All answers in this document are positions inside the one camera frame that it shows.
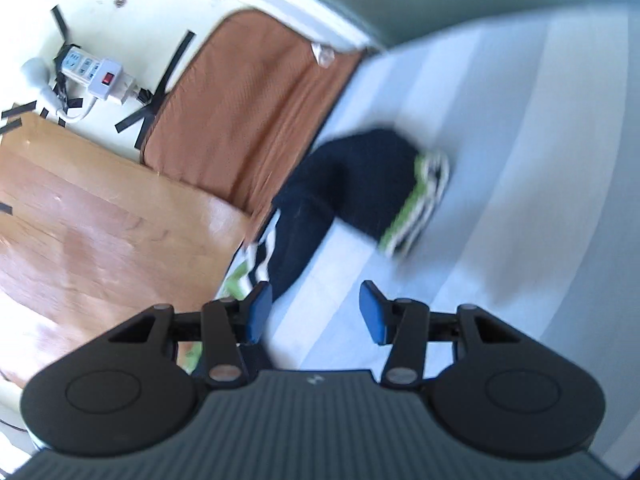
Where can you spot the black tape strip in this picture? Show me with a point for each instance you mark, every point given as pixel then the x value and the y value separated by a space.
pixel 137 121
pixel 11 127
pixel 177 60
pixel 60 22
pixel 5 208
pixel 20 109

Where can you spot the black and green sweater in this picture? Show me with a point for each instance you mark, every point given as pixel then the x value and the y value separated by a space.
pixel 350 175

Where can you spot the white round plug adapter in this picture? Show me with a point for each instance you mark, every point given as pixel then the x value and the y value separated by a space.
pixel 35 72

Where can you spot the white power strip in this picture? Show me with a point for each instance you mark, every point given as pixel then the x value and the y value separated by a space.
pixel 95 72

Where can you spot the blue striped bed sheet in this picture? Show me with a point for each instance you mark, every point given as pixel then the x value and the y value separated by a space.
pixel 525 160

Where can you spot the brown padded mat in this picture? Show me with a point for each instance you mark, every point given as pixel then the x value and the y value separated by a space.
pixel 240 110

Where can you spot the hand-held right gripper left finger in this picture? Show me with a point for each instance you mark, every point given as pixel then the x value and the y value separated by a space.
pixel 260 312

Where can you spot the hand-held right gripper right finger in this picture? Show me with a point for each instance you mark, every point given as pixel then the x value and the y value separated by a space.
pixel 372 317

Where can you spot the wood pattern vinyl sheet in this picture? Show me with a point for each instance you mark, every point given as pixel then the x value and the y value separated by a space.
pixel 100 220

